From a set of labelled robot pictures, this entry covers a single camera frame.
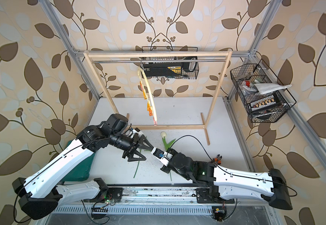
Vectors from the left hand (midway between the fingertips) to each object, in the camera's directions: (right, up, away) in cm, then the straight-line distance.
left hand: (150, 153), depth 57 cm
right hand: (+2, -2, +10) cm, 11 cm away
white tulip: (-11, -16, +29) cm, 35 cm away
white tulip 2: (+7, -5, +34) cm, 35 cm away
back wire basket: (+22, +45, +34) cm, 60 cm away
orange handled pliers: (+39, -12, +29) cm, 50 cm away
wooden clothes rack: (+34, +7, +42) cm, 54 cm away
